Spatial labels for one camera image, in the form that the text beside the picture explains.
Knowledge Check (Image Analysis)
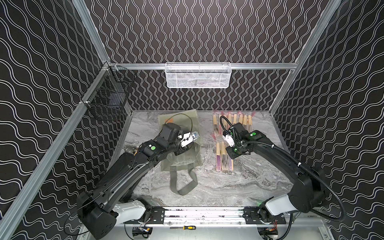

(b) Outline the eleventh bamboo folding fan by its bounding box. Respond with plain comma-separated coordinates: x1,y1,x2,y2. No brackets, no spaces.
228,158,234,171

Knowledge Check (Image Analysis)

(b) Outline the olive green tote bag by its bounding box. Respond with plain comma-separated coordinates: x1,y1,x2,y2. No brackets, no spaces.
158,110,203,196

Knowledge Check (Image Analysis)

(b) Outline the folding fan with pink paper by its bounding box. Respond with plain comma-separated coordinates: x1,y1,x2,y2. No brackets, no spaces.
218,112,223,136

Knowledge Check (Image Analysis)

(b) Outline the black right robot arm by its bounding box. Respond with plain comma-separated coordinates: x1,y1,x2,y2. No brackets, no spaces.
223,123,347,223

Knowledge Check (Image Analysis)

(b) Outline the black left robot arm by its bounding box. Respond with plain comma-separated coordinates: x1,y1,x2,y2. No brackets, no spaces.
77,123,200,240

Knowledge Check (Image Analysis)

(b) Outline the horizontal aluminium back bar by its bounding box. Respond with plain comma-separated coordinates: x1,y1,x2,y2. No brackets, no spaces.
110,62,298,71

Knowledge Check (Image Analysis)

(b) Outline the left aluminium side bar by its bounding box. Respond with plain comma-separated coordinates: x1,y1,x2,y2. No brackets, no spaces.
1,64,109,240

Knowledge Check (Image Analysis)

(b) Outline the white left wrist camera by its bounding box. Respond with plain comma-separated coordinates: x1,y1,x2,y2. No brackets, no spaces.
178,131,200,143

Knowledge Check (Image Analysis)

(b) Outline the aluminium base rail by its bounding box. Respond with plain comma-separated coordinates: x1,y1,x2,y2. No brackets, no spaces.
122,206,325,227

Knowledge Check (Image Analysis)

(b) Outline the white wire mesh basket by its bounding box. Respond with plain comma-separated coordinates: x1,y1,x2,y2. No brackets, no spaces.
165,67,232,89

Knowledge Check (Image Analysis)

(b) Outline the yellow handled screwdriver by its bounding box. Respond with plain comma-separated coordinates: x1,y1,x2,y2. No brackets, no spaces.
170,226,197,230

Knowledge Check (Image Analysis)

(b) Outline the black wire mesh basket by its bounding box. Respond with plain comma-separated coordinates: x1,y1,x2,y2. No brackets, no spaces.
85,65,137,121

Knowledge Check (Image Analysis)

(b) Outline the right aluminium frame post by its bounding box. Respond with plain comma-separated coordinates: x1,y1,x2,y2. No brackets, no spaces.
269,0,341,116

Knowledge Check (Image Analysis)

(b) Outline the aluminium corner frame post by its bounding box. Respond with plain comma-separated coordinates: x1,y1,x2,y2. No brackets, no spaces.
73,0,111,63

